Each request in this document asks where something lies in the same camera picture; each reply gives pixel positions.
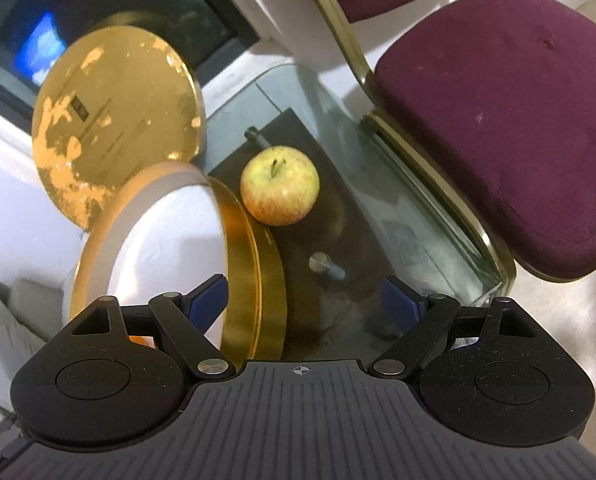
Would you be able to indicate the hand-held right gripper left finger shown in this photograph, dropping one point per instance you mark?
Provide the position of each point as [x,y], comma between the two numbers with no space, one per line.
[207,299]

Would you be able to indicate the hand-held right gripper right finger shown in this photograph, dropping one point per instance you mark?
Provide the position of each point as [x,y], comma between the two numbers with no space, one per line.
[400,300]

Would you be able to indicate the gold round gift box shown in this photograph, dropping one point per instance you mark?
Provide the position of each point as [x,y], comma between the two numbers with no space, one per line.
[253,280]

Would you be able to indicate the yellow-red apple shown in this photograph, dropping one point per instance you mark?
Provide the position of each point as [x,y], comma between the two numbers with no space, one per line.
[279,185]

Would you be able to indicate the glass desktop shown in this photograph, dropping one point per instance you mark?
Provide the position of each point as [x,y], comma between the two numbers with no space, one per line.
[403,200]

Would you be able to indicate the white foam box insert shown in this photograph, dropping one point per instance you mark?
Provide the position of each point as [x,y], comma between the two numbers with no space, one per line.
[168,245]

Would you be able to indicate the metal table bolt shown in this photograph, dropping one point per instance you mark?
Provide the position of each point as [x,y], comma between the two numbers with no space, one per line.
[325,266]
[254,135]

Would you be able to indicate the gold round box lid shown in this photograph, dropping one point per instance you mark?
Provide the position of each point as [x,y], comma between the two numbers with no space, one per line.
[123,120]

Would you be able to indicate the maroon padded chair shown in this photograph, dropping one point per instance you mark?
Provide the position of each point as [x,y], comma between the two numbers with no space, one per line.
[503,110]

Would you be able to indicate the dark table base plate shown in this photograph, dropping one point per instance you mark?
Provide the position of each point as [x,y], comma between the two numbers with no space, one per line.
[338,220]

